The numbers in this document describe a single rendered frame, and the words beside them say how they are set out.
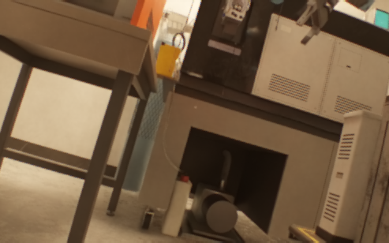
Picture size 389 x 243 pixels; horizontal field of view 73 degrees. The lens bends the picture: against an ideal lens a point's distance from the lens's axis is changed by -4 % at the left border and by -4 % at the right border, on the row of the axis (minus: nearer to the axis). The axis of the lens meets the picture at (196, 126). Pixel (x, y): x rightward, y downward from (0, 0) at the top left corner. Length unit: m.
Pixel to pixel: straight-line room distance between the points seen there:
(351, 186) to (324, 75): 0.87
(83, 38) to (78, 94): 1.91
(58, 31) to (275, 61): 1.11
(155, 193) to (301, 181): 0.74
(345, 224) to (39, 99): 2.50
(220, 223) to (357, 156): 0.84
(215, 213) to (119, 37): 1.06
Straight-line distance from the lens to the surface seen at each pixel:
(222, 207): 1.51
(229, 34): 1.46
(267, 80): 1.52
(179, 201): 1.40
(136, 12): 0.87
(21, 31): 0.84
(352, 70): 1.78
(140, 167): 2.18
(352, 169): 0.94
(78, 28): 0.79
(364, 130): 0.96
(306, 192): 1.52
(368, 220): 0.92
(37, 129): 2.76
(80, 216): 0.84
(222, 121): 1.34
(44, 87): 2.78
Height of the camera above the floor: 0.44
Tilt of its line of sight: 5 degrees up
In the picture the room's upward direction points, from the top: 16 degrees clockwise
